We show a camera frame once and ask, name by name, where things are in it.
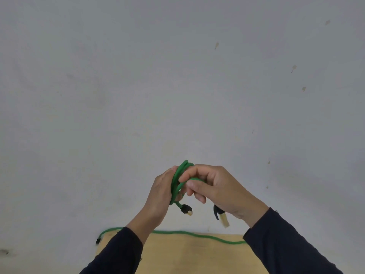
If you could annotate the person's right hand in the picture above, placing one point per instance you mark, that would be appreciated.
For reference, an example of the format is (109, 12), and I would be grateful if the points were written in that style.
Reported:
(225, 191)

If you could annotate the person's right thumb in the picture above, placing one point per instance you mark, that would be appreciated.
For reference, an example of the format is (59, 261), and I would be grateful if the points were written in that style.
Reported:
(196, 190)

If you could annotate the person's left hand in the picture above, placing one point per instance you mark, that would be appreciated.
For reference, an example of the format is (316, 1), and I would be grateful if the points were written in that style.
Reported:
(158, 194)

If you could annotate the person's left fingers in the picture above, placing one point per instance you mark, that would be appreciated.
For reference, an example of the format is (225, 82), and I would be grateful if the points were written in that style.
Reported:
(172, 171)

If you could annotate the person's left forearm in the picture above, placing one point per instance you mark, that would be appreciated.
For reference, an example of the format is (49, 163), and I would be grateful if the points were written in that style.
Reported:
(119, 251)

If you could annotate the person's right forearm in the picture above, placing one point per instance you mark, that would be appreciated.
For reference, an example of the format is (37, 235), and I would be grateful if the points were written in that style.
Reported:
(285, 245)

